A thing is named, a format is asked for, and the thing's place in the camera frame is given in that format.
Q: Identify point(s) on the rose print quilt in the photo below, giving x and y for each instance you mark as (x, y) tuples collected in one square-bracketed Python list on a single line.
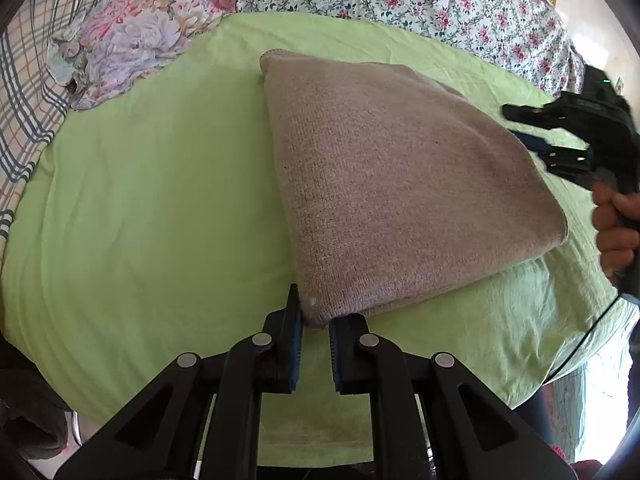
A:
[(425, 0)]

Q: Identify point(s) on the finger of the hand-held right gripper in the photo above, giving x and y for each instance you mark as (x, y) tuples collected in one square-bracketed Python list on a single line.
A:
[(565, 162), (532, 114)]

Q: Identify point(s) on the beige knitted sweater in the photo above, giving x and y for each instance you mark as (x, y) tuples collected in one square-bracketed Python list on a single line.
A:
[(400, 185)]

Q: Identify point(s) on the pastel floral cloth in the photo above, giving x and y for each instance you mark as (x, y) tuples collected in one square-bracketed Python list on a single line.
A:
[(140, 25)]

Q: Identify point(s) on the light green sheet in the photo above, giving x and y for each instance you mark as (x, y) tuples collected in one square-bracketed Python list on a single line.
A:
[(150, 210)]

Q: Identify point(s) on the plaid bedsheet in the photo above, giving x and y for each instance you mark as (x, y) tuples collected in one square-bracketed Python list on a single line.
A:
[(25, 85)]

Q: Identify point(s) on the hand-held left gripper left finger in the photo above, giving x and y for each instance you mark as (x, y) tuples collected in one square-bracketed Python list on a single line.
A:
[(295, 342)]

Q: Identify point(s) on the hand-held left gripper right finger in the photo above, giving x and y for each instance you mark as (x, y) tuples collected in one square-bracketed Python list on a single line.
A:
[(334, 355)]

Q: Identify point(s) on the person's right hand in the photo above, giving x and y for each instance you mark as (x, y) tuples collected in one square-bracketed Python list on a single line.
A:
[(615, 240)]

